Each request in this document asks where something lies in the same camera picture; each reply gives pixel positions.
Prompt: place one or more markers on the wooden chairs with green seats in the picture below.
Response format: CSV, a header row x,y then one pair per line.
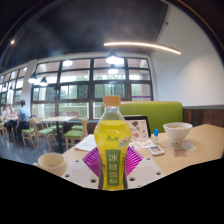
x,y
73,134

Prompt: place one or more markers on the small blue-capped white bottle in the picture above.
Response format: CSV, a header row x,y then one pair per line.
x,y
155,136

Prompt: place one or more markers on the small white handheld device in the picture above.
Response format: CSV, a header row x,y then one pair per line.
x,y
156,150

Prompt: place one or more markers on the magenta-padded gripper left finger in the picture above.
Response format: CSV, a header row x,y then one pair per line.
x,y
81,171

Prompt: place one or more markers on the person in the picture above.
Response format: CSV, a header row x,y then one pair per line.
x,y
8,111
23,116

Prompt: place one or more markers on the wooden dining table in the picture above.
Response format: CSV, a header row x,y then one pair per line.
x,y
58,118

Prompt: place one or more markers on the green upholstered booth bench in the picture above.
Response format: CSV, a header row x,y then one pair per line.
x,y
160,111

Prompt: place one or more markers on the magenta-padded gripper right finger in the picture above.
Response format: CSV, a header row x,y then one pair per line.
x,y
143,171

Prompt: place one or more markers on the long linear ceiling light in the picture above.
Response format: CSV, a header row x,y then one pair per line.
x,y
143,45

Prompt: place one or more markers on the large dark-framed window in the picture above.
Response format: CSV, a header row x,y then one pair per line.
x,y
76,90

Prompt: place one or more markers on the black tablet with stickers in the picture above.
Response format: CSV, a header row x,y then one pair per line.
x,y
140,128

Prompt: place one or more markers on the yellow green-labelled drink bottle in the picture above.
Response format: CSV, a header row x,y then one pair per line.
x,y
112,140

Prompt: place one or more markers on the white ceramic bowl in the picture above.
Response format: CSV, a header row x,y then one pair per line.
x,y
177,131

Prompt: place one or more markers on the white paper cup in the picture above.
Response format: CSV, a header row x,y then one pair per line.
x,y
51,163

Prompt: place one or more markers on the white paper sheet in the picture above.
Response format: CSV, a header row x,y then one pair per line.
x,y
87,143

